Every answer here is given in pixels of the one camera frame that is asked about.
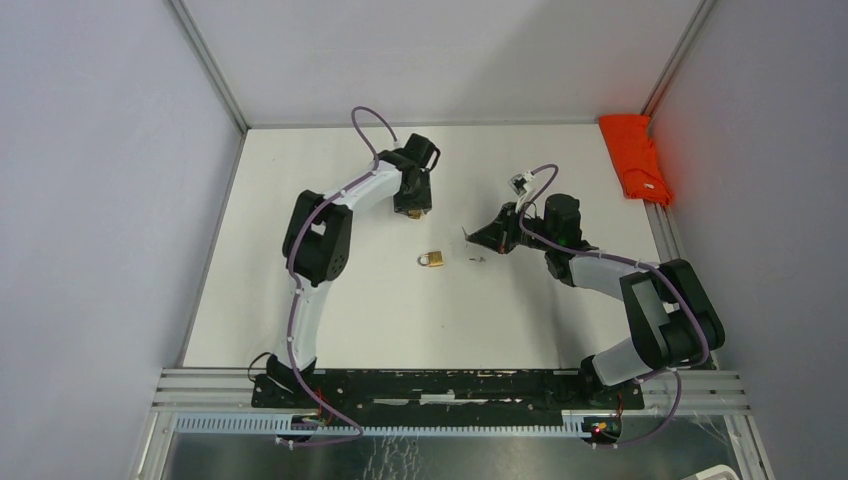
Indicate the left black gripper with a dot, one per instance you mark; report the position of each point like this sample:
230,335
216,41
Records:
421,202

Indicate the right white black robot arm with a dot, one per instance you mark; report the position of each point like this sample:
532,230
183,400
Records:
642,288

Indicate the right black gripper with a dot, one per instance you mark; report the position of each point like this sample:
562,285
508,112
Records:
499,234

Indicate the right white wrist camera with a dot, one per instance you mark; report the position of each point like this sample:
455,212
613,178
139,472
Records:
522,186

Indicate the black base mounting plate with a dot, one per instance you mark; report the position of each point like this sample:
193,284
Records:
443,398

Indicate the aluminium frame rails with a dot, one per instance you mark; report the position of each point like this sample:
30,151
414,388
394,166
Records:
706,388

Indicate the white slotted cable duct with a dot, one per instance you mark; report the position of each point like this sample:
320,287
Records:
289,424

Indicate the orange folded cloth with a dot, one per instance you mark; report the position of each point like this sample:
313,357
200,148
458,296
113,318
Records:
634,158

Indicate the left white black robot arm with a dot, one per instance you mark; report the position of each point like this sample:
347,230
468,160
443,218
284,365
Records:
317,244

